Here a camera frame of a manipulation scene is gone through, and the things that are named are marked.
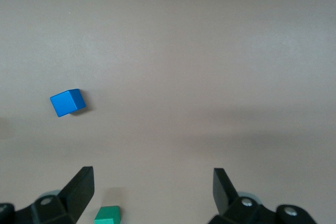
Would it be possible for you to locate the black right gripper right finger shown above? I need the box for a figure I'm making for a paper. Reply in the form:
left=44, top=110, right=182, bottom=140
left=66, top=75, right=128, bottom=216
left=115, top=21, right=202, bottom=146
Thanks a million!
left=208, top=168, right=318, bottom=224

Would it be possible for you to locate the blue wooden cube block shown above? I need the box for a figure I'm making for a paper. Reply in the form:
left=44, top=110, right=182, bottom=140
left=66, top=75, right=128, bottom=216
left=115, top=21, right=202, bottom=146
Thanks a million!
left=49, top=88, right=87, bottom=118

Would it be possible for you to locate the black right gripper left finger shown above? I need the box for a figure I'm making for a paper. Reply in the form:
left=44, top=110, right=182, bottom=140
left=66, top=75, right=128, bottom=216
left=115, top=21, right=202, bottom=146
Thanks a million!
left=14, top=166, right=95, bottom=224

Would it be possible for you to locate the green wooden cube block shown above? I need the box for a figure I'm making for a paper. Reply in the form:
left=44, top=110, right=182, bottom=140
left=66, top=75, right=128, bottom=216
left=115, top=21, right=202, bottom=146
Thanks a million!
left=93, top=205, right=121, bottom=224

